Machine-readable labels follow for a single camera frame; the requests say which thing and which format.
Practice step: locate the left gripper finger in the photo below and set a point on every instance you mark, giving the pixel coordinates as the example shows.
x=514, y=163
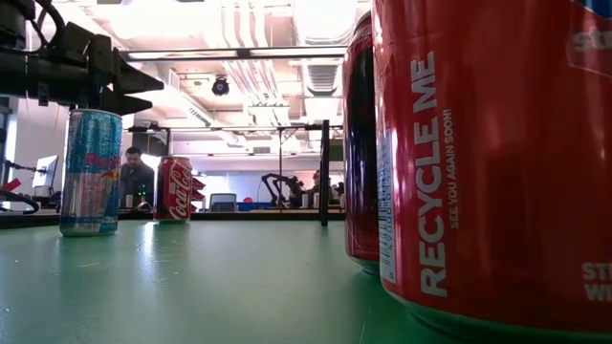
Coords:
x=125, y=103
x=134, y=79

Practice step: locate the blue silver Red Bull can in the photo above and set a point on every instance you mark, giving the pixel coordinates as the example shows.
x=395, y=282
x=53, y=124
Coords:
x=91, y=181

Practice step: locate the red Coca-Cola can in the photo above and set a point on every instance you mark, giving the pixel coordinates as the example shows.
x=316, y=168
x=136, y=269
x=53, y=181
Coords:
x=173, y=191
x=361, y=167

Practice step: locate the red Fanta strawberry can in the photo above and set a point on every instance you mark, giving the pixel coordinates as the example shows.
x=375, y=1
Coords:
x=502, y=167

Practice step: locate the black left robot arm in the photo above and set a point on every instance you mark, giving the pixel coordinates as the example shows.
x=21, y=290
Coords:
x=19, y=71

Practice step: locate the other-rig black robot arm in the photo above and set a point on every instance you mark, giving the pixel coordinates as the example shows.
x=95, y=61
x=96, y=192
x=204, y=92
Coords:
x=282, y=184

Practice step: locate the person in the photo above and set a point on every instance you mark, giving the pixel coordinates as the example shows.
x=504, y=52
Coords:
x=136, y=181
x=314, y=188

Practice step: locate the white computer monitor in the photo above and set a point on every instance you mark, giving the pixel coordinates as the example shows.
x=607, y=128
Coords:
x=45, y=174

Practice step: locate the red storage bins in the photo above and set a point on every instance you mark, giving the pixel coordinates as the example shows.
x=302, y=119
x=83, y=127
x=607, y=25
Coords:
x=197, y=193

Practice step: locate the small red object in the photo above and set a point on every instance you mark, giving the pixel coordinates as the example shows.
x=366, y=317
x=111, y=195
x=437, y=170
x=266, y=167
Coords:
x=9, y=185

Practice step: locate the green table mat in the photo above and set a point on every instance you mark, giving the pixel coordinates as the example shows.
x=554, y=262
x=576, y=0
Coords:
x=191, y=286

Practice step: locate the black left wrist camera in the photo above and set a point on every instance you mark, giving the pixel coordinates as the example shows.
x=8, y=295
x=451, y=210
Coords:
x=76, y=40

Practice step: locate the black dome camera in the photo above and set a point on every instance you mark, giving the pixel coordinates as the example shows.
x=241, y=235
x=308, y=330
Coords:
x=220, y=87

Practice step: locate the other-rig black frame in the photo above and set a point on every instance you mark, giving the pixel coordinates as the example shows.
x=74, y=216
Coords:
x=215, y=129

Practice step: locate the black aluminium rig frame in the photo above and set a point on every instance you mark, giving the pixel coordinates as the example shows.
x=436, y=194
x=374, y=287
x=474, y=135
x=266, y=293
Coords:
x=248, y=216

